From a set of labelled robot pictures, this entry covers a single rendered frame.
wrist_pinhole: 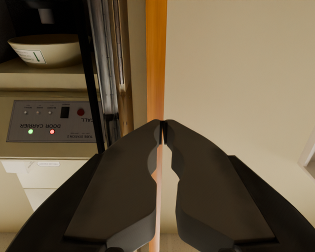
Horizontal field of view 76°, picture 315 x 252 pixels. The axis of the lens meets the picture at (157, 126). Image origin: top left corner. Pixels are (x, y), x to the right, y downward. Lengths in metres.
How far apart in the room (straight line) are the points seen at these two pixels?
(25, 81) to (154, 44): 0.30
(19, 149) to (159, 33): 0.34
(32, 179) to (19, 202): 0.92
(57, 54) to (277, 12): 0.76
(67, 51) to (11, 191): 1.17
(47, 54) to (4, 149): 0.21
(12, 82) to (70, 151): 0.20
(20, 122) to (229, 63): 0.76
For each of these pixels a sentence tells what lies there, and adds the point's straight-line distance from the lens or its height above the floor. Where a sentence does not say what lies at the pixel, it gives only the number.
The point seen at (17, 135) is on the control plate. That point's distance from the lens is 0.48.
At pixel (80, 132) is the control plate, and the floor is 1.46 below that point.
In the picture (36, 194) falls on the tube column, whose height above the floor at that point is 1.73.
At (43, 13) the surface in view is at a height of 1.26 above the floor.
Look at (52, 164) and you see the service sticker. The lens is 0.62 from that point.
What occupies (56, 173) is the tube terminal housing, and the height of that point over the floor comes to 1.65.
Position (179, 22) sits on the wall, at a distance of 0.85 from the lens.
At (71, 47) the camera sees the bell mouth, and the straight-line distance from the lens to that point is 0.50.
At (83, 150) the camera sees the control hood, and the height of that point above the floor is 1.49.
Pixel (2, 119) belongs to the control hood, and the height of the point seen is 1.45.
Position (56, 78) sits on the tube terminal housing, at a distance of 0.48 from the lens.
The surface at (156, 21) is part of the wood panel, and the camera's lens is 0.32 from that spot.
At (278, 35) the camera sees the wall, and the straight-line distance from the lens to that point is 0.97.
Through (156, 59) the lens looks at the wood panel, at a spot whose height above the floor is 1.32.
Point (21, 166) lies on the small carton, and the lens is 0.53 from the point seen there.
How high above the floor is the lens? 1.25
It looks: 31 degrees up
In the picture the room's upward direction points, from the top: 179 degrees counter-clockwise
